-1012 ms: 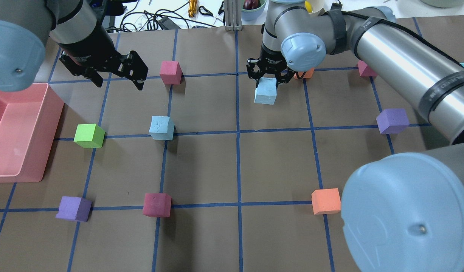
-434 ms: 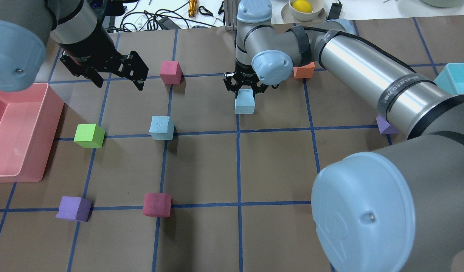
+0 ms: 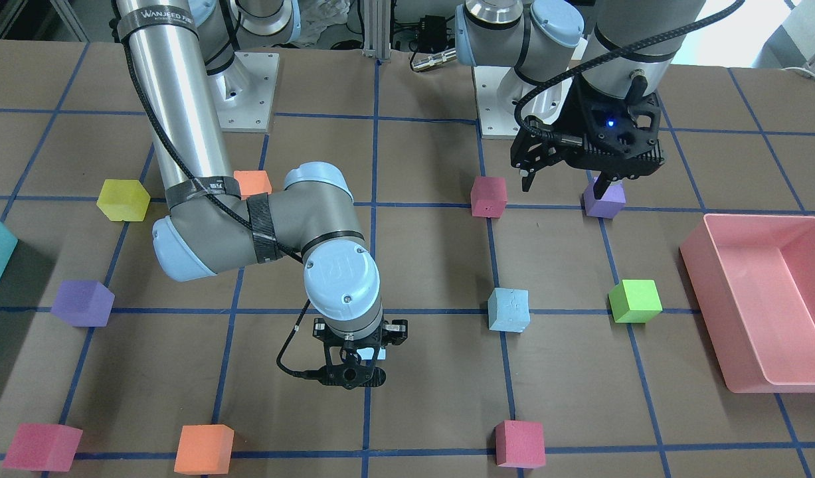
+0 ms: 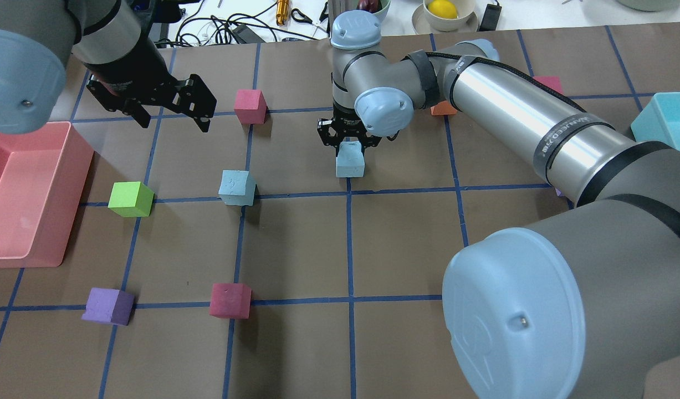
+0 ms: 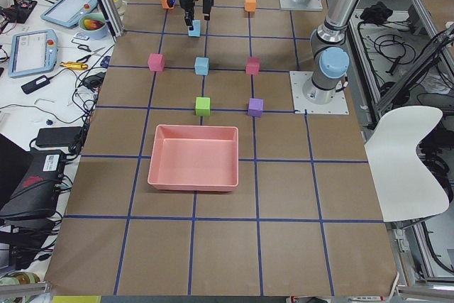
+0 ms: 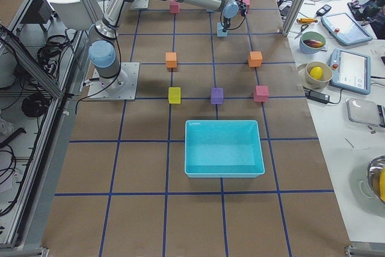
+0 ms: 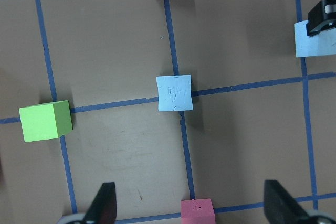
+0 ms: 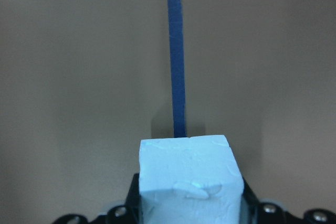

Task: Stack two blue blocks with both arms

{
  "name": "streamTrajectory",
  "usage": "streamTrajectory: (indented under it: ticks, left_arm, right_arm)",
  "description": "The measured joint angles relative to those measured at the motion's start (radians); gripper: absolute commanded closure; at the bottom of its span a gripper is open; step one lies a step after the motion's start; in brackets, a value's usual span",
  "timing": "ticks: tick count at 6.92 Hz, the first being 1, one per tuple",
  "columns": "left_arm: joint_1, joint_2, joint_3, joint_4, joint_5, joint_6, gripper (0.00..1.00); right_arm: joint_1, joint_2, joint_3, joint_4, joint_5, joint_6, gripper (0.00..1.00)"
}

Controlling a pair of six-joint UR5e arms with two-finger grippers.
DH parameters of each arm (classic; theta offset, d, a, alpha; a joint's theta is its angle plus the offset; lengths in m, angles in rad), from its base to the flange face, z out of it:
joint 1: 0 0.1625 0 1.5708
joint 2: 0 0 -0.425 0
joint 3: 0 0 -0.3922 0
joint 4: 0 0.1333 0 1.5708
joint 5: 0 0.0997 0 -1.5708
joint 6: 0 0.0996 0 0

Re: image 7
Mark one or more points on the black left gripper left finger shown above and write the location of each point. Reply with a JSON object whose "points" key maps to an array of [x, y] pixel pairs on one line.
{"points": [[104, 206]]}

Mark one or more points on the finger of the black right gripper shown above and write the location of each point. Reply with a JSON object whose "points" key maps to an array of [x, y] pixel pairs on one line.
{"points": [[321, 17]]}

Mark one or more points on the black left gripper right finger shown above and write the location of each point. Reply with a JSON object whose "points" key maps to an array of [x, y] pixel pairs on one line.
{"points": [[280, 206]]}

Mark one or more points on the light blue block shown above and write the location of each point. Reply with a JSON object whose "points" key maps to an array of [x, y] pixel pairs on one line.
{"points": [[322, 44], [174, 93]]}

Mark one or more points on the pink block near left gripper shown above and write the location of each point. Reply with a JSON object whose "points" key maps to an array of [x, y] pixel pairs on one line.
{"points": [[197, 211]]}

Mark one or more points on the green foam block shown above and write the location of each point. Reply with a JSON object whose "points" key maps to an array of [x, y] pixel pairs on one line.
{"points": [[45, 121]]}

